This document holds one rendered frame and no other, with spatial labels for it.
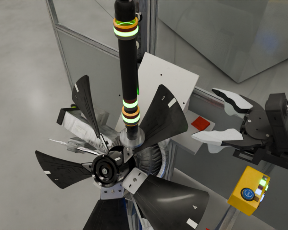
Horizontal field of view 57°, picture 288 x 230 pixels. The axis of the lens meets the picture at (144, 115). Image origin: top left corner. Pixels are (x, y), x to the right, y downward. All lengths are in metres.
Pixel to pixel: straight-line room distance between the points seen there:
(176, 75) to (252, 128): 0.62
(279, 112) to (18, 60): 3.36
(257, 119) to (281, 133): 0.06
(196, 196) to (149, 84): 0.50
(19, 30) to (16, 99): 1.33
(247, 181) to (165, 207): 0.39
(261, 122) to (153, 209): 0.52
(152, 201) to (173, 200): 0.07
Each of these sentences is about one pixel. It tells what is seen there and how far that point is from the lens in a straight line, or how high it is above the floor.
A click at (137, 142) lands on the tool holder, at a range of 0.73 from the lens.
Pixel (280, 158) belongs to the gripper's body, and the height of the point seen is 1.62.
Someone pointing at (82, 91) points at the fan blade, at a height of 1.37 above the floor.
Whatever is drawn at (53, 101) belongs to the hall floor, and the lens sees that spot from 2.96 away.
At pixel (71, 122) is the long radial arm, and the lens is 1.25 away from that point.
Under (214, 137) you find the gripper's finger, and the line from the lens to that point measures 0.51.
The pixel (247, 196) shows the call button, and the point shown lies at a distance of 1.14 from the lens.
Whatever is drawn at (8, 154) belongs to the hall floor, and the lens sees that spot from 2.71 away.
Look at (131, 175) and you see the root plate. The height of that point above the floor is 1.18.
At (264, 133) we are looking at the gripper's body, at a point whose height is 1.67.
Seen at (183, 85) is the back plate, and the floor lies 1.32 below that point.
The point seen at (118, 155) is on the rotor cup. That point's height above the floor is 1.24.
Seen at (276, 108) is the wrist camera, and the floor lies 1.74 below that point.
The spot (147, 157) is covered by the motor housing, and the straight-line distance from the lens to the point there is 1.05.
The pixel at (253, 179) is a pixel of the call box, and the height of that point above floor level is 1.07.
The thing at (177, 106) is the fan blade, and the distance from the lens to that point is 0.85.
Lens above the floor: 2.07
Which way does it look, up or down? 51 degrees down
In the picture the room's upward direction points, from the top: straight up
